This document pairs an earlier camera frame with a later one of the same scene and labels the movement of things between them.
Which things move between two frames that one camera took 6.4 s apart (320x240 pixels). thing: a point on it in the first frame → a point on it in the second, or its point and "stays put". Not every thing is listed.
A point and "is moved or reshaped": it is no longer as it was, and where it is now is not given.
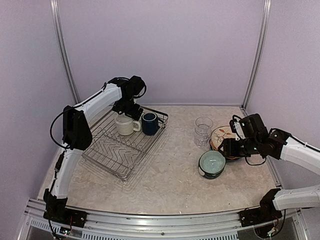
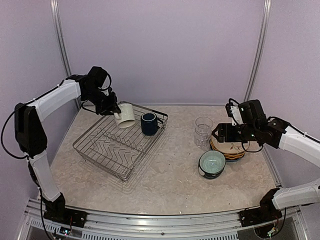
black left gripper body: [126, 105] → [103, 104]
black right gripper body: [238, 151] → [225, 130]
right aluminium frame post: [258, 54] stays put
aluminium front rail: [110, 226] stays put
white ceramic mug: [125, 125] is moved or reshaped
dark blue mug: [150, 123] stays put
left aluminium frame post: [55, 13] stays put
